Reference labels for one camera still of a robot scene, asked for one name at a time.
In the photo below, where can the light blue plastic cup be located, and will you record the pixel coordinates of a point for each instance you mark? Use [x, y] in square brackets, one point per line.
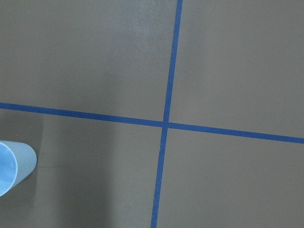
[17, 161]

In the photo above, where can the brown paper table cover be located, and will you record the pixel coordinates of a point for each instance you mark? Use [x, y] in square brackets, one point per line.
[155, 113]

